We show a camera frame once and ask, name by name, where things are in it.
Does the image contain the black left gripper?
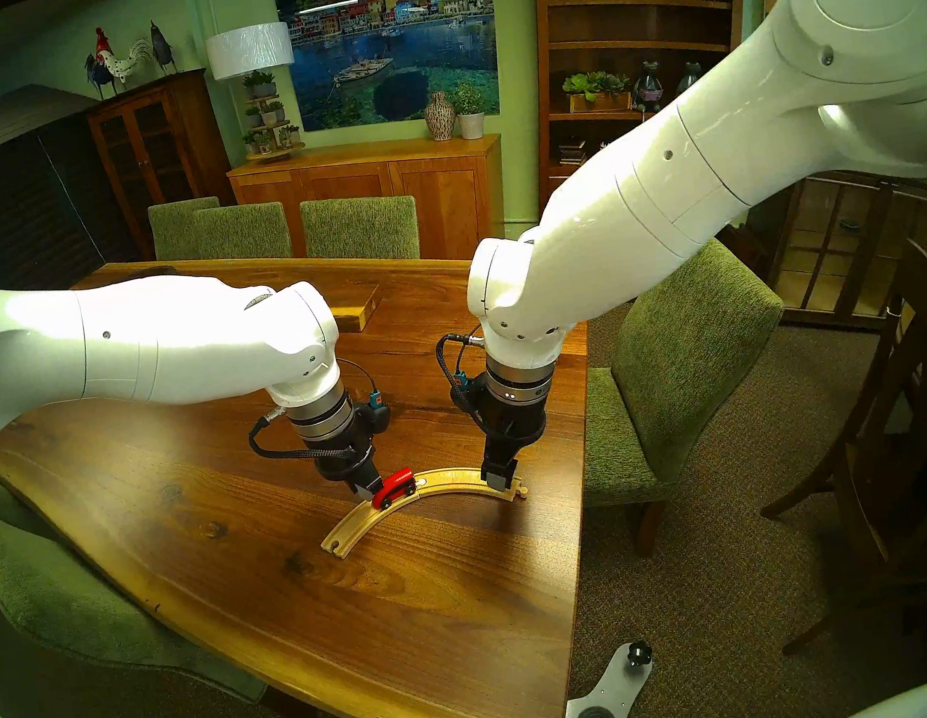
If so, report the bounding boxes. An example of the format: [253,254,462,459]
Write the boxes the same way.
[307,415,388,509]

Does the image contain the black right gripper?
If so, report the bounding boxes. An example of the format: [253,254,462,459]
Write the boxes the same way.
[469,390,557,495]

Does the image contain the red toy train car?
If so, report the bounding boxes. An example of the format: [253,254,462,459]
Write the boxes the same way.
[367,467,421,512]

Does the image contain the curved wooden track piece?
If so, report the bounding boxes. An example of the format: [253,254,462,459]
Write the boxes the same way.
[411,456,531,519]
[312,474,433,562]

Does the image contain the rectangular wooden block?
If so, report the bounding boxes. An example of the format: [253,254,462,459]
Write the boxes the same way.
[323,280,388,337]

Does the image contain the green upholstered dining chair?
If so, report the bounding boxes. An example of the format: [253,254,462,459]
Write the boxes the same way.
[190,196,294,271]
[298,185,425,275]
[146,194,228,266]
[549,230,819,566]
[0,417,319,718]

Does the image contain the light wooden sideboard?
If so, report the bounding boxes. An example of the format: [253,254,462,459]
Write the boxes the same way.
[225,119,520,299]

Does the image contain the green plant white pot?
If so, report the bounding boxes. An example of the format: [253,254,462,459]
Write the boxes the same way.
[449,80,492,143]

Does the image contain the patterned ceramic vase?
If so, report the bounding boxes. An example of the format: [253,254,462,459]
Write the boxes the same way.
[421,89,460,144]

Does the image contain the tiered stand with plants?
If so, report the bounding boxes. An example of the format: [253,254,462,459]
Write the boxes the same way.
[232,64,307,167]

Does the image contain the dark wooden glass cabinet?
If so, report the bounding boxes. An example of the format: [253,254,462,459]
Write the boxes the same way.
[81,66,244,265]

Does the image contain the dark wooden chair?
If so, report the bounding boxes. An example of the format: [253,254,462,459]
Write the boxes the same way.
[723,237,927,657]

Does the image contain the succulents in wooden planter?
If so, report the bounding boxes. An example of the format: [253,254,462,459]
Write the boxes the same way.
[560,65,636,120]

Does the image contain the wooden framed glass door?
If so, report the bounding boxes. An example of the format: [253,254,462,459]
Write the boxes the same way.
[749,157,927,347]

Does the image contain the white drum lamp shade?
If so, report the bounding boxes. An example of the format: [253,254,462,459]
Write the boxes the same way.
[204,19,297,83]

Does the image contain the brown wooden bookshelf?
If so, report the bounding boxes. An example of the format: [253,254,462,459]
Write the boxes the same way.
[507,0,784,218]

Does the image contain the dark slim bird figurine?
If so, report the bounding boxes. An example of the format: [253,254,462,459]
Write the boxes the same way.
[148,17,179,76]

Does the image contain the white rooster figurine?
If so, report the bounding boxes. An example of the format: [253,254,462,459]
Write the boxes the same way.
[90,19,158,93]

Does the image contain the dark rooster figurine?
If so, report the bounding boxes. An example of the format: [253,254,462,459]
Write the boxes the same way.
[81,50,118,104]

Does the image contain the black left wrist camera module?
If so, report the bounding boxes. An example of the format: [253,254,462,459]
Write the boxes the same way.
[356,389,396,437]

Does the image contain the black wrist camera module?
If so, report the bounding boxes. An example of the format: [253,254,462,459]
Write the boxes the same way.
[447,368,481,417]
[356,389,396,437]

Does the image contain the black braided left wrist cable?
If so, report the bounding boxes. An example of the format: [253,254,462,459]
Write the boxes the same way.
[238,354,392,474]

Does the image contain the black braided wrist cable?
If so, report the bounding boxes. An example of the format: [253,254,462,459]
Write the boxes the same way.
[238,354,392,474]
[434,328,496,418]

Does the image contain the black right wrist camera module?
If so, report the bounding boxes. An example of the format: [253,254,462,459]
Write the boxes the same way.
[447,368,481,417]

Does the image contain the black braided right wrist cable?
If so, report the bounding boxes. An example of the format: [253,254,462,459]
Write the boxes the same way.
[434,328,496,418]

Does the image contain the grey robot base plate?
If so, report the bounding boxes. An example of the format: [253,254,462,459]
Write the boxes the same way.
[546,637,663,718]

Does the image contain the harbour town wall painting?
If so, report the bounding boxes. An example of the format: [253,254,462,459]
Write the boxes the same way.
[273,0,515,145]

